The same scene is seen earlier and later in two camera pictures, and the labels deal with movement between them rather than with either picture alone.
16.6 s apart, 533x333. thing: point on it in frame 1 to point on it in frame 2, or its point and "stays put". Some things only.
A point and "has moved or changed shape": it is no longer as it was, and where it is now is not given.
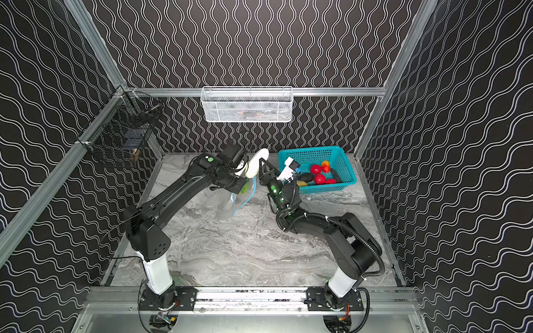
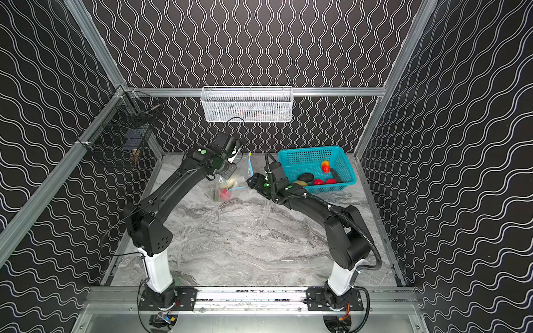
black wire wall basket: x=124 y=123 stays put
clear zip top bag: x=244 y=195 has moved or changed shape
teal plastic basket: x=322 y=169 stays put
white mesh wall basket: x=247 y=104 stays put
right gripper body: x=271 y=182 stays put
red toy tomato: x=316 y=169 to x=225 y=195
